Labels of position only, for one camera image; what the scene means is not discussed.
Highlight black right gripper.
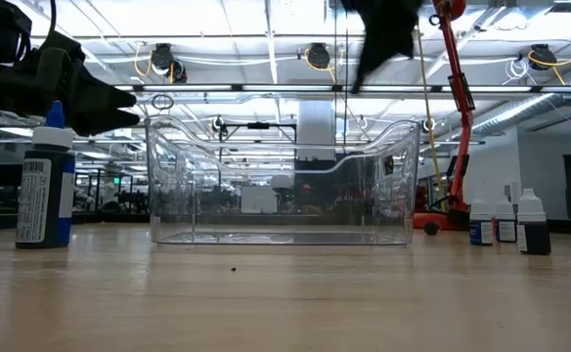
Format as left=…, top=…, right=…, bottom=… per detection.
left=339, top=0, right=424, bottom=95

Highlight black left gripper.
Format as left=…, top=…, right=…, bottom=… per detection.
left=30, top=31, right=142, bottom=138

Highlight large blue-capped food coloring bottle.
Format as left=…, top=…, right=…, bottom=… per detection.
left=15, top=101, right=77, bottom=250

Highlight small blue dye bottle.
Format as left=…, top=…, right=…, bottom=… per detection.
left=468, top=198, right=495, bottom=246

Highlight small red dye bottle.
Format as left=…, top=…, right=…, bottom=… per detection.
left=493, top=197, right=518, bottom=243

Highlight clear plastic bin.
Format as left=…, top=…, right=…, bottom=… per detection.
left=144, top=114, right=422, bottom=246

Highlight small black dye bottle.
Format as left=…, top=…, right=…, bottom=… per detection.
left=515, top=188, right=552, bottom=256

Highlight long ceiling light strip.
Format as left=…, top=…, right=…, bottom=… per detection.
left=113, top=84, right=571, bottom=94

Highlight black machine cabinet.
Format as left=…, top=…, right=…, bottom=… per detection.
left=343, top=156, right=398, bottom=219

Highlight red stacked objects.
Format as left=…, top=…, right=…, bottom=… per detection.
left=415, top=184, right=429, bottom=214

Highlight black ceiling cable reel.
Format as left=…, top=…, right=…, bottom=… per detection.
left=528, top=43, right=552, bottom=71
left=149, top=42, right=175, bottom=74
left=304, top=42, right=332, bottom=70

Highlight yellow hanging cable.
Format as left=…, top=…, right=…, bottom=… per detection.
left=414, top=23, right=447, bottom=212

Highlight grey ceiling air duct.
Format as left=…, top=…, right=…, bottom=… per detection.
left=470, top=61, right=571, bottom=139

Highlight black background gantry frame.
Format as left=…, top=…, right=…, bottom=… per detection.
left=219, top=121, right=299, bottom=162

